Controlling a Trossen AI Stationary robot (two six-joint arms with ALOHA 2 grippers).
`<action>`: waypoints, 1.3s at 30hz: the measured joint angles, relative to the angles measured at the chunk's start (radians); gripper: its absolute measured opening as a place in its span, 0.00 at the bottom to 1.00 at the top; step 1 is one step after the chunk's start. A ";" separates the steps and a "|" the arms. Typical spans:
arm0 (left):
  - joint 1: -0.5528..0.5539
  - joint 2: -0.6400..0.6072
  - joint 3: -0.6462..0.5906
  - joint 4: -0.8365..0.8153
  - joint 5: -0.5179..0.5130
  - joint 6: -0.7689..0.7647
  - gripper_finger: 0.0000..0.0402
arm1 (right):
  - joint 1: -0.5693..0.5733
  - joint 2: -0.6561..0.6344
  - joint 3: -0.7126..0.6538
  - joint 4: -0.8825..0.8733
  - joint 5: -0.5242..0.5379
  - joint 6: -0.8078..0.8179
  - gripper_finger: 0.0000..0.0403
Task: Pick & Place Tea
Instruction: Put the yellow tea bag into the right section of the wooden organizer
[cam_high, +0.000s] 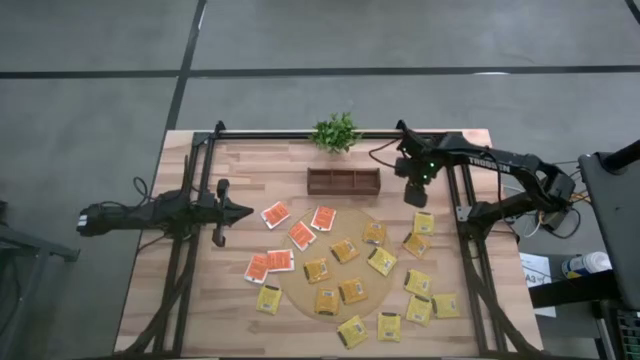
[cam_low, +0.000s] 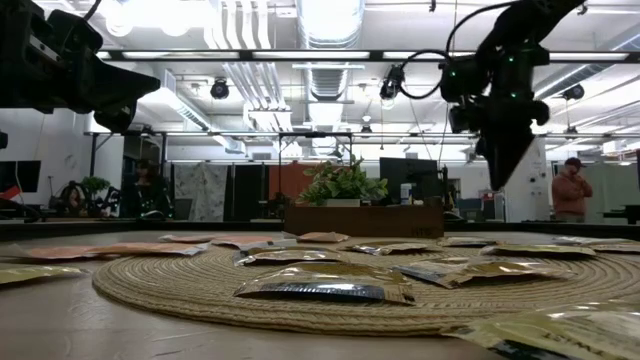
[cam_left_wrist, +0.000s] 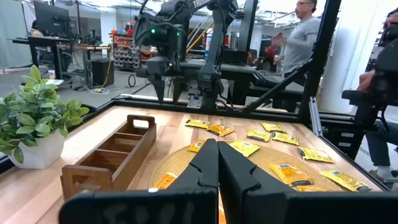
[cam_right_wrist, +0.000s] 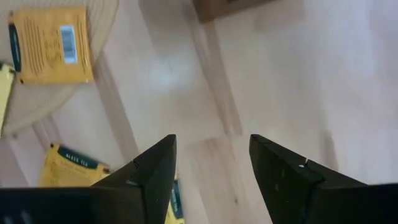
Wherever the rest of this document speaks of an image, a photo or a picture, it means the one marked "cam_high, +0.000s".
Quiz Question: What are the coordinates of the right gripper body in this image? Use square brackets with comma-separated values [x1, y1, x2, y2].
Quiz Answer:
[394, 146, 444, 187]

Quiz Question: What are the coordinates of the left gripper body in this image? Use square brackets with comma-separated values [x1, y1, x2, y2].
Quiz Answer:
[187, 198, 222, 230]

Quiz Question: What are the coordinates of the grey metal stand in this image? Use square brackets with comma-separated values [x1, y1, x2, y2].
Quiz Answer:
[0, 199, 81, 360]

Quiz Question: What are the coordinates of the white wipes canister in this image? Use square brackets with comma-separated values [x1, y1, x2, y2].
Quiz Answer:
[560, 251, 613, 280]

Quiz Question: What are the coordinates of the dark grey equipment cart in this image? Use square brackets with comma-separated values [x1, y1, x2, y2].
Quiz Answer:
[528, 149, 640, 311]

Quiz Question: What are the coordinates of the black power supply box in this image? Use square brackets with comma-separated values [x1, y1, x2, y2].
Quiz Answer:
[542, 199, 581, 239]

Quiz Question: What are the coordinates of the round woven placemat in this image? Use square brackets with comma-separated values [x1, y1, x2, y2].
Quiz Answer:
[276, 207, 397, 324]

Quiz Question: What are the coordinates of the white paper sheet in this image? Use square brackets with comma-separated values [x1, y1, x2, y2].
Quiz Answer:
[518, 252, 557, 319]

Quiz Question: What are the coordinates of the green plant in white pot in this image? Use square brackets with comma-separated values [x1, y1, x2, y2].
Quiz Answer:
[308, 111, 363, 154]

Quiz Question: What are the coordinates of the black vertical pole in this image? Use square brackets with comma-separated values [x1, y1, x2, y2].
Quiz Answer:
[599, 139, 640, 174]

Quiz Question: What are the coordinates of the brown wooden compartment box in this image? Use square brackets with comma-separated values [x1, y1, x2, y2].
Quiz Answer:
[306, 167, 382, 197]

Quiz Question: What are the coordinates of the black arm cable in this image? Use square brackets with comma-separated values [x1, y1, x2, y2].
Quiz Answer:
[131, 175, 201, 211]

